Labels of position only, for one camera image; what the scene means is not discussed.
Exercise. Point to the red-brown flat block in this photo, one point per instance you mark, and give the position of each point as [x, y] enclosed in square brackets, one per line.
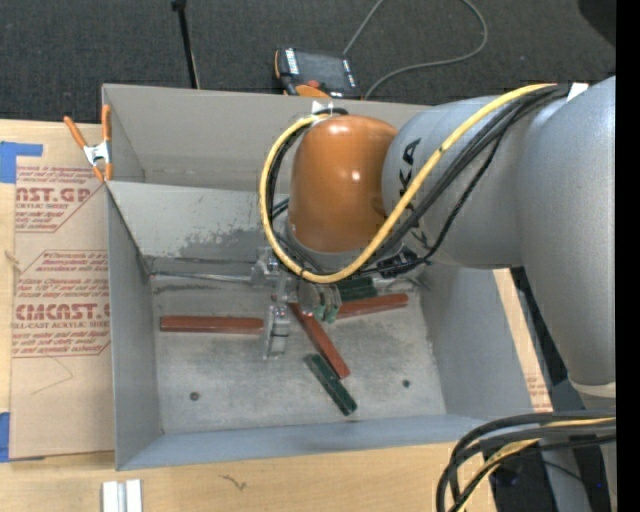
[210, 324]
[375, 304]
[322, 342]

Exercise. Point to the dark green flat block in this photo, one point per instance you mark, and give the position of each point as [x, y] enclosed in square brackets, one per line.
[332, 386]
[357, 289]

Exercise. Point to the black cylinder on white bracket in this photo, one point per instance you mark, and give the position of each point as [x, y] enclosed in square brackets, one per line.
[397, 264]

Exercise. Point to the brown cardboard board red print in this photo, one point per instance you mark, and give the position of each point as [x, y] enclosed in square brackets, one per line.
[60, 390]

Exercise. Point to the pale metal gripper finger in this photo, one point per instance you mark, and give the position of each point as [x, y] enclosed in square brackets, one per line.
[270, 340]
[283, 334]

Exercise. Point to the grey metal bin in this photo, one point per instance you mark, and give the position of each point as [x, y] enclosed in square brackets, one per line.
[210, 370]

